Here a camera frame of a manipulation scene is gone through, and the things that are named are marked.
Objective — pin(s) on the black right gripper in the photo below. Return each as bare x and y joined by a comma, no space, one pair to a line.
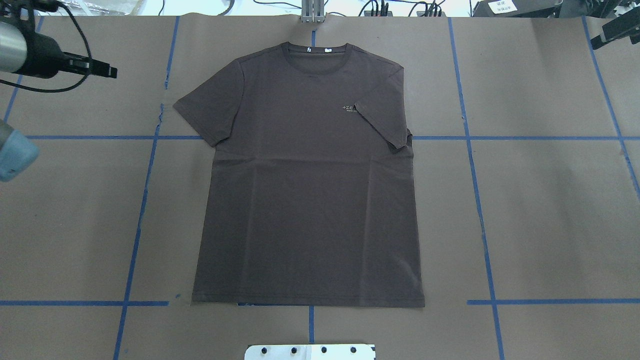
616,30

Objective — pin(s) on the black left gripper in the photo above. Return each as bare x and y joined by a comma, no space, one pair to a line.
46,55

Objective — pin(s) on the dark brown t-shirt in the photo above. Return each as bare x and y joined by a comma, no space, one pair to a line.
312,192

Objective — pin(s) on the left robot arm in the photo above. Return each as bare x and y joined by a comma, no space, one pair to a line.
26,52

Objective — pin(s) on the black box with label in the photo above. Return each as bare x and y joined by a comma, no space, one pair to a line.
516,9

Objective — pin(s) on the orange black power strip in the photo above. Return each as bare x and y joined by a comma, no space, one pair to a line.
375,9

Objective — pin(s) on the aluminium frame post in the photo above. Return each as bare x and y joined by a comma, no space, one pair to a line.
313,11

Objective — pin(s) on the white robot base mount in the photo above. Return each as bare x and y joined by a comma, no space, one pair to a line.
336,351

